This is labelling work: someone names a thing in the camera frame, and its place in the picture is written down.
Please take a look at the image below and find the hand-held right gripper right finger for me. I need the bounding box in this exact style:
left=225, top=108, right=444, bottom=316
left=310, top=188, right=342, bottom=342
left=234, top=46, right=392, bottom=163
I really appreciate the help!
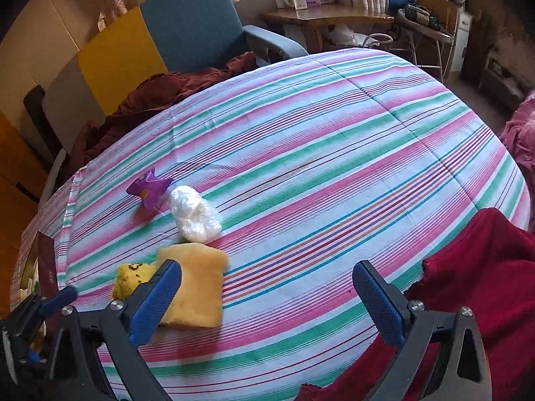
left=352, top=260, right=493, bottom=401

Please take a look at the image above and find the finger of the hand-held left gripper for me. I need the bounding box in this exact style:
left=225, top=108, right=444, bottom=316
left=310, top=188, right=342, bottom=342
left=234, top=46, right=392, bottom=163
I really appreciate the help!
left=39, top=286, right=78, bottom=316

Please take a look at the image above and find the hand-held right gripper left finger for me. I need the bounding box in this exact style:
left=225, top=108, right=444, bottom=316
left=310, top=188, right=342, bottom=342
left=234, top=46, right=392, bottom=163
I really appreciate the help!
left=44, top=259, right=183, bottom=401

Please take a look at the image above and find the yellow sponge toy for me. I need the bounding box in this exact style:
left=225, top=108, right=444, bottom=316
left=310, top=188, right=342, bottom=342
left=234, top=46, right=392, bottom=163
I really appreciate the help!
left=111, top=262, right=157, bottom=301

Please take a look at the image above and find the dark red gift box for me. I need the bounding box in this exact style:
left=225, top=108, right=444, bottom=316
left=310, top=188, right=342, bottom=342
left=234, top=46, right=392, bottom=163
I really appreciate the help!
left=12, top=232, right=59, bottom=330

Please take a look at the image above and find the yellow rectangular sponge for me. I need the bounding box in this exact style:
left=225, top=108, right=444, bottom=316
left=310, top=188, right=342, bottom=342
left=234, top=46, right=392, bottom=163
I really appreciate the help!
left=156, top=244, right=230, bottom=328

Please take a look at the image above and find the white plastic bag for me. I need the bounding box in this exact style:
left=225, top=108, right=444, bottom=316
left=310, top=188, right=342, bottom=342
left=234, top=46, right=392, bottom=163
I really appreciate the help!
left=168, top=185, right=222, bottom=244

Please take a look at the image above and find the purple snack packet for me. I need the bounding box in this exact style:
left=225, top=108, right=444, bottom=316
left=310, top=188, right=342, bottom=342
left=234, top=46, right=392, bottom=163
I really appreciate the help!
left=126, top=168, right=174, bottom=210

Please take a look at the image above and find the red cloth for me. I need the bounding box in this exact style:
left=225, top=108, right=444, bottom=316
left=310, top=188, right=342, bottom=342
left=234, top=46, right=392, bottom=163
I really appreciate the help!
left=299, top=208, right=535, bottom=401

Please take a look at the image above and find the orange wooden cabinet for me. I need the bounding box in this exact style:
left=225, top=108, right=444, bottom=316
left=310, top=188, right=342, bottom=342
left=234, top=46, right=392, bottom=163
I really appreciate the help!
left=0, top=111, right=48, bottom=251

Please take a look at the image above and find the striped bedspread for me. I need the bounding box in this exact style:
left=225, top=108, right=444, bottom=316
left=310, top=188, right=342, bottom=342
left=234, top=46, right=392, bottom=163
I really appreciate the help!
left=10, top=47, right=531, bottom=401

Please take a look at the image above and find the maroon blanket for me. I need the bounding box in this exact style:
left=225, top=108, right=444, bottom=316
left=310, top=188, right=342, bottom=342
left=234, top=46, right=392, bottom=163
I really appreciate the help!
left=69, top=51, right=260, bottom=176

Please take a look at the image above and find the pink blanket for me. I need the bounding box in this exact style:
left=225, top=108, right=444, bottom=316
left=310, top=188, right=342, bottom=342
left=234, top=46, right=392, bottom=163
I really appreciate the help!
left=497, top=90, right=535, bottom=176

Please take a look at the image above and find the multicolour sofa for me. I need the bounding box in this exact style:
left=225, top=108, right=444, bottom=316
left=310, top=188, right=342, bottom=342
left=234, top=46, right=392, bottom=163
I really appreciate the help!
left=23, top=6, right=168, bottom=159

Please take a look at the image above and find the clear plastic bag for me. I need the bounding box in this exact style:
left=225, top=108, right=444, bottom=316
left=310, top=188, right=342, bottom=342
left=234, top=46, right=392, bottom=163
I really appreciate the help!
left=328, top=24, right=368, bottom=46

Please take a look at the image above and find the dark cabinet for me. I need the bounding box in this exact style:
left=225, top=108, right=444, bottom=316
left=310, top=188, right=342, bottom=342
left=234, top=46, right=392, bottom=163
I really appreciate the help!
left=476, top=17, right=535, bottom=105

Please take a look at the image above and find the white cabinet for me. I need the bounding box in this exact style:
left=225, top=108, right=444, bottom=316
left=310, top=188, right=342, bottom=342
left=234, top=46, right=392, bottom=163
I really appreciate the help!
left=449, top=10, right=475, bottom=74

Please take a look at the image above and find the blue armchair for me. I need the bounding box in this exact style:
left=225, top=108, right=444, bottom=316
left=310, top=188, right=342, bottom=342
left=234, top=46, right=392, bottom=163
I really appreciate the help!
left=140, top=0, right=310, bottom=74

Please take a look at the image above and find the black bag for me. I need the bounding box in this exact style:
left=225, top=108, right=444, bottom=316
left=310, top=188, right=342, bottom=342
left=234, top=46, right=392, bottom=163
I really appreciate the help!
left=403, top=3, right=441, bottom=30

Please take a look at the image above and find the wooden table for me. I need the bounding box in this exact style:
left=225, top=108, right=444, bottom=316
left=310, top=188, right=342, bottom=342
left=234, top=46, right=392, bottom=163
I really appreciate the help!
left=259, top=6, right=396, bottom=53

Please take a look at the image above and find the metal stand with radio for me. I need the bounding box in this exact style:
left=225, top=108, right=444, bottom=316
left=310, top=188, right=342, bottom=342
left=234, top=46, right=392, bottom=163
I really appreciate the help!
left=395, top=0, right=460, bottom=84

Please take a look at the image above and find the white cable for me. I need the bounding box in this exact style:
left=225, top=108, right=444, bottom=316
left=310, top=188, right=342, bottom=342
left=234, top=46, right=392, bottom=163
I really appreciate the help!
left=361, top=33, right=394, bottom=47

